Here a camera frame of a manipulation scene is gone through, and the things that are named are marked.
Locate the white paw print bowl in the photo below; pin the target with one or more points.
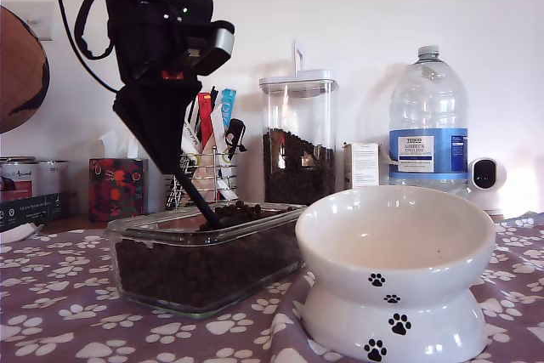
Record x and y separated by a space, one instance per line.
382 295

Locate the grey paw print cloth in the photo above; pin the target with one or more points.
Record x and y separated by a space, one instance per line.
64 329

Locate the white wall switch plate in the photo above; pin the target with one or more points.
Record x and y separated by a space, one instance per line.
40 23

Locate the brown cat kibble heap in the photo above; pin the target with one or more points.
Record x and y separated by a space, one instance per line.
191 273

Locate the plain white sachet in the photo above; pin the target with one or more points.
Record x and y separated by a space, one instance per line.
219 129

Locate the white sachet green print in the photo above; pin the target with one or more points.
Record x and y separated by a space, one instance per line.
190 137

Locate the white labelled tin can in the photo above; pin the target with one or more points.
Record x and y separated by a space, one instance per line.
21 176
53 176

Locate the large clear water bottle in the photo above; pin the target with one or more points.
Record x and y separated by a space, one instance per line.
425 154

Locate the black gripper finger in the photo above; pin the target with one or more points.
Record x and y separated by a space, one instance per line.
120 103
166 125

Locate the black clip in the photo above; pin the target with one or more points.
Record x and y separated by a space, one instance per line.
236 131

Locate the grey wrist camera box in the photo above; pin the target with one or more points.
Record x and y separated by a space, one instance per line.
223 42

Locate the black straw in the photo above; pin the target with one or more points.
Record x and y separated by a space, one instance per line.
195 114

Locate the dark printed cardboard box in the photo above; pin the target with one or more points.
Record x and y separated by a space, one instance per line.
34 210

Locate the brown globe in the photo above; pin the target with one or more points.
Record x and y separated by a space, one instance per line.
21 74

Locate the blue sachet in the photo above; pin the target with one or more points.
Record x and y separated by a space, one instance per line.
229 101

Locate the floral tissue box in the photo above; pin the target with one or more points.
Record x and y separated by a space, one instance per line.
119 184

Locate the red sachet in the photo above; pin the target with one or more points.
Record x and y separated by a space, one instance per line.
206 120

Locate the beige pouch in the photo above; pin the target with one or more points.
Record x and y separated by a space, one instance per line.
210 171

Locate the black plastic measuring scoop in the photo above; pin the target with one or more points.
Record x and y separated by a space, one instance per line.
200 203

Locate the small white carton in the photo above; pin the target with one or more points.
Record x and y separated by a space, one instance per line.
361 165

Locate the tall clear kibble jar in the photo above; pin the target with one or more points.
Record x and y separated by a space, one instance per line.
297 176

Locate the small white round camera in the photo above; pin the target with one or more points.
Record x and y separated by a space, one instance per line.
486 176

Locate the rectangular glass food container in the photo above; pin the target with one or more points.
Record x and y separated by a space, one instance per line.
178 242

